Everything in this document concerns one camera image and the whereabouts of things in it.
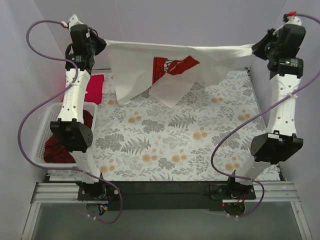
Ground white t shirt red print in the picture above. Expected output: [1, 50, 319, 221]
[106, 40, 252, 108]

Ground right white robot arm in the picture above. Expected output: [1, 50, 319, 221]
[226, 15, 306, 199]

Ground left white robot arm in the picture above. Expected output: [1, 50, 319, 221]
[50, 14, 107, 200]

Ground folded pink t shirt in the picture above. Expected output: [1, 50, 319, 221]
[84, 74, 105, 105]

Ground white plastic basket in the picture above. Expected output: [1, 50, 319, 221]
[29, 102, 98, 168]

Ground dark red t shirt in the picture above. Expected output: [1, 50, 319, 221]
[43, 110, 94, 164]

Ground floral table cloth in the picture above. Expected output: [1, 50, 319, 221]
[91, 71, 265, 181]

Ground aluminium frame rail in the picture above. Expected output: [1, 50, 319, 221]
[31, 182, 81, 204]

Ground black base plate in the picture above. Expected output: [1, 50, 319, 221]
[77, 181, 256, 211]

